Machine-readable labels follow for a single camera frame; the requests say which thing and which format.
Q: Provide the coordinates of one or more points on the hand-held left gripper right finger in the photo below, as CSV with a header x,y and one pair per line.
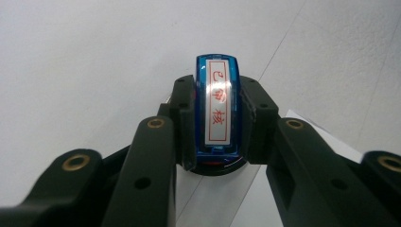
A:
x,y
315,176

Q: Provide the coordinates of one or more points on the white table mat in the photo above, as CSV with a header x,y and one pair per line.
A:
x,y
94,63

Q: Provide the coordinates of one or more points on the blue stamp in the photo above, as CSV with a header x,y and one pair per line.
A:
x,y
217,107

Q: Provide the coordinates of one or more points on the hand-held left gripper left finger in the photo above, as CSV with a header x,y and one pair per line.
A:
x,y
148,176

